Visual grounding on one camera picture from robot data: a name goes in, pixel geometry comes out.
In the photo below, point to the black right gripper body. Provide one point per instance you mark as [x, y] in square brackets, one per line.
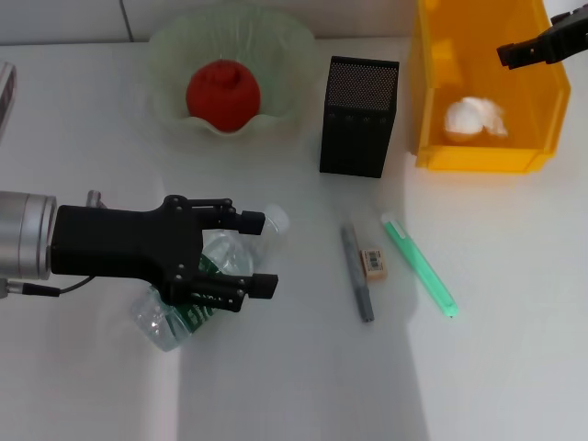
[572, 34]

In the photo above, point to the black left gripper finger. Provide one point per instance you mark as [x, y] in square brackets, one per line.
[264, 286]
[252, 222]

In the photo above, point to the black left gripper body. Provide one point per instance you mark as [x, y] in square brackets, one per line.
[119, 243]

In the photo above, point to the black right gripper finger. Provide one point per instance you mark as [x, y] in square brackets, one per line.
[523, 50]

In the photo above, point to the white paper ball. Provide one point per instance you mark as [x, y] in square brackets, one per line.
[473, 117]

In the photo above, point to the clear water bottle green label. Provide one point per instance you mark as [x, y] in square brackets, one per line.
[156, 321]

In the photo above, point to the grey marker pen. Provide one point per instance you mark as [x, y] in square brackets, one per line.
[358, 275]

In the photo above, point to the beige eraser with barcode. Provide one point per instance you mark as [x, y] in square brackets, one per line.
[374, 264]

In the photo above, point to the red-orange knitted toy orange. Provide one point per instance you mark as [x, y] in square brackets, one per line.
[222, 96]

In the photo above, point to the green pen white cap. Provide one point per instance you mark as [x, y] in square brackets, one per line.
[420, 266]

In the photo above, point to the black mesh pen holder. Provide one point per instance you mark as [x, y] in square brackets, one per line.
[358, 115]

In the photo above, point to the green glass fruit bowl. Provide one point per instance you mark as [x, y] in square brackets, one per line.
[285, 59]

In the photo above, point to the yellow plastic bin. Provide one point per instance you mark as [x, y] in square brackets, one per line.
[542, 128]

